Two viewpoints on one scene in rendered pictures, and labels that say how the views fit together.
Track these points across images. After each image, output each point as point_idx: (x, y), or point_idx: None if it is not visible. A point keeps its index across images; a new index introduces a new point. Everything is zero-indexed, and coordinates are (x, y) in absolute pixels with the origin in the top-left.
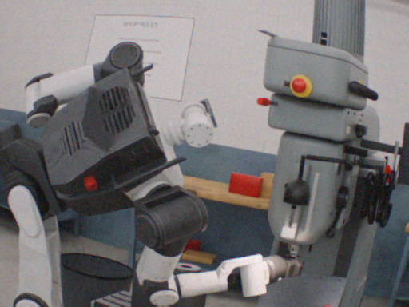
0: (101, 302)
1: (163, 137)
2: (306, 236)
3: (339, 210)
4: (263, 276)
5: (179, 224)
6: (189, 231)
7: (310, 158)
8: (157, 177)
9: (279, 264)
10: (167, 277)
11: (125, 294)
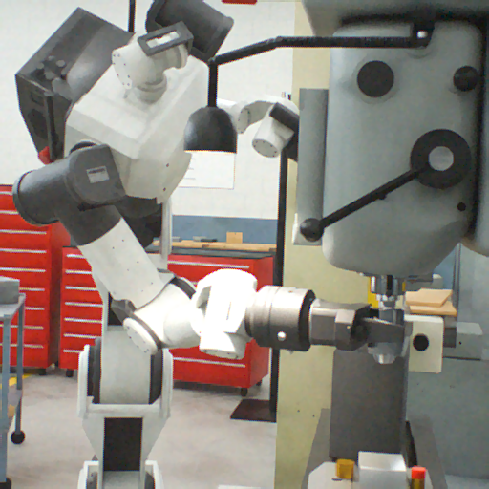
0: (321, 411)
1: (121, 88)
2: (324, 244)
3: (385, 183)
4: (222, 312)
5: (36, 183)
6: (53, 196)
7: (216, 61)
8: (72, 134)
9: (279, 300)
10: (118, 292)
11: (411, 418)
